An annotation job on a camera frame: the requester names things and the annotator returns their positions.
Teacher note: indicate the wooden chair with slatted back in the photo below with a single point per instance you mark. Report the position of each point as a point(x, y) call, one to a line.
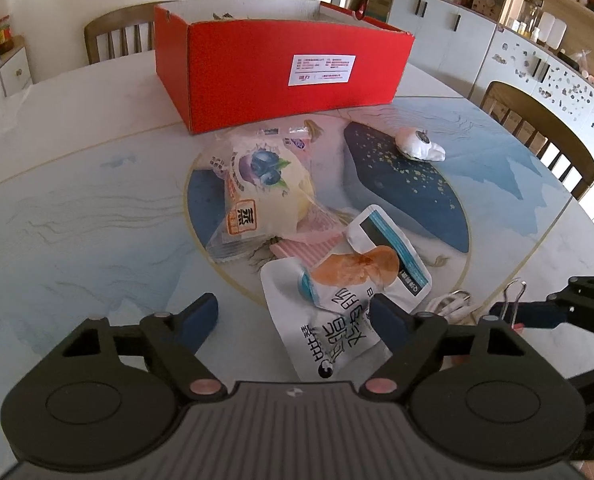
point(117, 17)
point(527, 105)

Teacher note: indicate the marble pattern desktop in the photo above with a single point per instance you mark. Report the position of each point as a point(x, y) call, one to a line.
point(77, 210)

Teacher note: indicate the cardboard box in cupboard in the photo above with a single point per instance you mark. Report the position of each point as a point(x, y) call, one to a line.
point(377, 7)

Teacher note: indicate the glass jar with red label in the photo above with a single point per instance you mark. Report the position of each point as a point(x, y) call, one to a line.
point(3, 35)

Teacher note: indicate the clear glass jar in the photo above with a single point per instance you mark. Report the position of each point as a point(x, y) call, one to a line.
point(529, 17)

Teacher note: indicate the small white cabinet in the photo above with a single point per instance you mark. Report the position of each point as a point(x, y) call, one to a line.
point(14, 72)

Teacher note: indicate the white plastic canister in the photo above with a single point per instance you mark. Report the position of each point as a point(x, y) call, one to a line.
point(554, 30)

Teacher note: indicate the white cabinet with magnets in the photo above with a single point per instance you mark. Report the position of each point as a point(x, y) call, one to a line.
point(517, 60)

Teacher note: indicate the small white wrapped snack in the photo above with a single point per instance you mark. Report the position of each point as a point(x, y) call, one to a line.
point(417, 145)

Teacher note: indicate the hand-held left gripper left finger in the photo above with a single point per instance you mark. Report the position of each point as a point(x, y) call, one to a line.
point(199, 321)

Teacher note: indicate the red cardboard box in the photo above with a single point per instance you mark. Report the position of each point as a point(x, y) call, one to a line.
point(227, 75)

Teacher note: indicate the blue and white packet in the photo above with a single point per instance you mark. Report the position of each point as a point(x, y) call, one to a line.
point(382, 232)

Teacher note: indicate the pink striped packet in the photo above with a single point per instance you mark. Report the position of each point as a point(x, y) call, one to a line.
point(302, 250)

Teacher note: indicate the white sideboard cabinet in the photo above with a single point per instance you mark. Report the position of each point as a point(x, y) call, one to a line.
point(442, 30)

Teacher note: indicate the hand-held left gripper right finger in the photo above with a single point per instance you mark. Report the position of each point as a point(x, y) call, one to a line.
point(389, 324)

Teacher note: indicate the small clear sachet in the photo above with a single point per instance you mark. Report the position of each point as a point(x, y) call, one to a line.
point(297, 135)

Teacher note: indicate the blueberry bread packet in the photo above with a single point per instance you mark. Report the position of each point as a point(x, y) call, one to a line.
point(262, 185)

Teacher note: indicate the white pouch with orange print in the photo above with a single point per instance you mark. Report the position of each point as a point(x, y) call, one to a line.
point(327, 310)

